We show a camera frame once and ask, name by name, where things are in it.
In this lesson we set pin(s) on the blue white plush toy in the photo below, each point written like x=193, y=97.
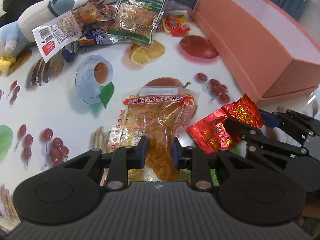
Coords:
x=15, y=36

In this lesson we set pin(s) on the green white snack bag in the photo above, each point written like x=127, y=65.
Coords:
x=137, y=20

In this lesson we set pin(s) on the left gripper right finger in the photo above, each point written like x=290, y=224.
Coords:
x=199, y=164

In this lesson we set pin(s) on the fruit print tablecloth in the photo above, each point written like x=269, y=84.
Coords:
x=56, y=119

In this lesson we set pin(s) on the clear bag dark snacks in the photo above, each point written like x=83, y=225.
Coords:
x=52, y=36

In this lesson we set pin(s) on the red foil snack packets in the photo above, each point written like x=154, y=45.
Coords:
x=214, y=132

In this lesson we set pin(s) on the small red yellow packet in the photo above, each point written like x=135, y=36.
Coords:
x=176, y=25

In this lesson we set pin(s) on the blue silver snack packet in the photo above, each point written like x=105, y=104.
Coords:
x=95, y=37

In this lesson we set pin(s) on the pink cardboard box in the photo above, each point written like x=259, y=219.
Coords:
x=271, y=57

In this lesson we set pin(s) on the clear bag orange snack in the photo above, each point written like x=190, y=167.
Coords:
x=159, y=113

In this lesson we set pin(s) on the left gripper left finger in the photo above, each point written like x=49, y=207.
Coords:
x=123, y=159

